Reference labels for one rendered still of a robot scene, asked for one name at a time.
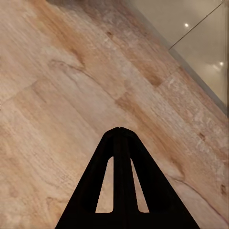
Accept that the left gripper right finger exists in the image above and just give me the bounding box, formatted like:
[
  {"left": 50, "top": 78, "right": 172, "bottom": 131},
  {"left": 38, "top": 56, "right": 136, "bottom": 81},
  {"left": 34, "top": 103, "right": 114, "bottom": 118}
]
[{"left": 120, "top": 127, "right": 200, "bottom": 229}]

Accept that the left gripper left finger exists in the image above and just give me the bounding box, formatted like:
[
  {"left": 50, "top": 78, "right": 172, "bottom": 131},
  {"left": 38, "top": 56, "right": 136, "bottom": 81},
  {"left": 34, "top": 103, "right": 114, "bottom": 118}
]
[{"left": 55, "top": 127, "right": 127, "bottom": 229}]

